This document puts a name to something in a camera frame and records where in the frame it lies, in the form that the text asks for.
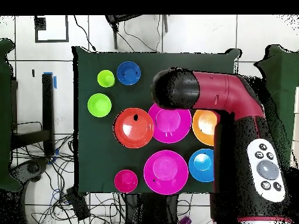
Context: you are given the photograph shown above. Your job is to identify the red-orange wide bowl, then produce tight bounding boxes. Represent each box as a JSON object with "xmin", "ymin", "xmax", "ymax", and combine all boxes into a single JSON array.
[{"xmin": 113, "ymin": 107, "xmax": 155, "ymax": 149}]

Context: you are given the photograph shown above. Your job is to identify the large pink bowl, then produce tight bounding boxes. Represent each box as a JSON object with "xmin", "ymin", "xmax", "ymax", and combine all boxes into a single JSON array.
[
  {"xmin": 148, "ymin": 103, "xmax": 192, "ymax": 144},
  {"xmin": 143, "ymin": 149, "xmax": 189, "ymax": 196}
]

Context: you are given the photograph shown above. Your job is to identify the small dark blue bowl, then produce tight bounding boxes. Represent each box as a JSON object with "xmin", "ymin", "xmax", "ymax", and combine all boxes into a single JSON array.
[{"xmin": 116, "ymin": 61, "xmax": 142, "ymax": 86}]

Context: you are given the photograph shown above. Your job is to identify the small magenta bowl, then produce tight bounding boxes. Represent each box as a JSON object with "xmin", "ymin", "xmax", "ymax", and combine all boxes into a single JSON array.
[{"xmin": 113, "ymin": 169, "xmax": 139, "ymax": 194}]

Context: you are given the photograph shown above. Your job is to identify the lime green plastic cup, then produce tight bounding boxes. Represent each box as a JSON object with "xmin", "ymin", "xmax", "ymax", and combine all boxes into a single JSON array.
[{"xmin": 97, "ymin": 69, "xmax": 116, "ymax": 88}]

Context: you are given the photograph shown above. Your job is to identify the small green bowl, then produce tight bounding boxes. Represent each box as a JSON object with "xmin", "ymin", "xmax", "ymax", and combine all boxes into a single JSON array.
[{"xmin": 87, "ymin": 93, "xmax": 112, "ymax": 118}]

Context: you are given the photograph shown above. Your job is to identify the large orange bowl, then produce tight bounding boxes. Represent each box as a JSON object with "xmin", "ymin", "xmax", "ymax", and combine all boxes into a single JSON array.
[{"xmin": 192, "ymin": 108, "xmax": 220, "ymax": 147}]

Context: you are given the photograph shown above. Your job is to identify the dark green table cloth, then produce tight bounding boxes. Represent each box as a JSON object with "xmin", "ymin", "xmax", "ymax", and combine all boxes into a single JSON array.
[
  {"xmin": 71, "ymin": 45, "xmax": 241, "ymax": 195},
  {"xmin": 0, "ymin": 38, "xmax": 23, "ymax": 193},
  {"xmin": 253, "ymin": 44, "xmax": 299, "ymax": 169}
]

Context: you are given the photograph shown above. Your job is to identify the light blue bowl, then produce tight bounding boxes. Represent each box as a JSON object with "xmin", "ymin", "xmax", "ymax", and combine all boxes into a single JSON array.
[{"xmin": 188, "ymin": 148, "xmax": 215, "ymax": 183}]

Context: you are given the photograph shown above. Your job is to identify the black metal stand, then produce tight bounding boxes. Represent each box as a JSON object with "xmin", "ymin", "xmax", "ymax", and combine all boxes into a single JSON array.
[{"xmin": 105, "ymin": 15, "xmax": 169, "ymax": 50}]

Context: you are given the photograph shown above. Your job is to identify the black power box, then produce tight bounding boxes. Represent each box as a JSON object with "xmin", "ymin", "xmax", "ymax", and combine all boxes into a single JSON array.
[{"xmin": 65, "ymin": 187, "xmax": 91, "ymax": 221}]

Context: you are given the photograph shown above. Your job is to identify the white boxes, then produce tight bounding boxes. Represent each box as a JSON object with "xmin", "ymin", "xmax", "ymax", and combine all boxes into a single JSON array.
[{"xmin": 290, "ymin": 86, "xmax": 299, "ymax": 167}]

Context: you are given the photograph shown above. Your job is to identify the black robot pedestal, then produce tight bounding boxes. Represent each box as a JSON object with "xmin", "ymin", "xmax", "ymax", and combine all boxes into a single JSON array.
[{"xmin": 124, "ymin": 193, "xmax": 179, "ymax": 224}]

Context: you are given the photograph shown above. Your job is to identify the thin black cable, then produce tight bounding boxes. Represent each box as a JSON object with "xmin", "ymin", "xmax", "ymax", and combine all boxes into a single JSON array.
[{"xmin": 73, "ymin": 15, "xmax": 97, "ymax": 53}]

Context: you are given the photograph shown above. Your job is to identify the cable bundle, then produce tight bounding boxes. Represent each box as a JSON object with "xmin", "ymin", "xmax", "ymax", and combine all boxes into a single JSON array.
[{"xmin": 10, "ymin": 134, "xmax": 127, "ymax": 224}]

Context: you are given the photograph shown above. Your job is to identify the black post with blue tape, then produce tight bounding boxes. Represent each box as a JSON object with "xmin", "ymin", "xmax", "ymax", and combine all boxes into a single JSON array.
[{"xmin": 41, "ymin": 71, "xmax": 57, "ymax": 156}]

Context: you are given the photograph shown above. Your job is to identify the black metal frame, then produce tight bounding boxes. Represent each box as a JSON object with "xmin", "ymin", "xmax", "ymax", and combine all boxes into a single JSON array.
[{"xmin": 10, "ymin": 79, "xmax": 52, "ymax": 150}]

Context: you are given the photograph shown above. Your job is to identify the black pedestal foot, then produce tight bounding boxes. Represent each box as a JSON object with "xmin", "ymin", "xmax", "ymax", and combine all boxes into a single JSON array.
[{"xmin": 9, "ymin": 157, "xmax": 50, "ymax": 184}]

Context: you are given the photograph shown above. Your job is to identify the black square frame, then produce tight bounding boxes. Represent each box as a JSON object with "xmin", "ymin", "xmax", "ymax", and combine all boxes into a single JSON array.
[{"xmin": 34, "ymin": 15, "xmax": 69, "ymax": 43}]

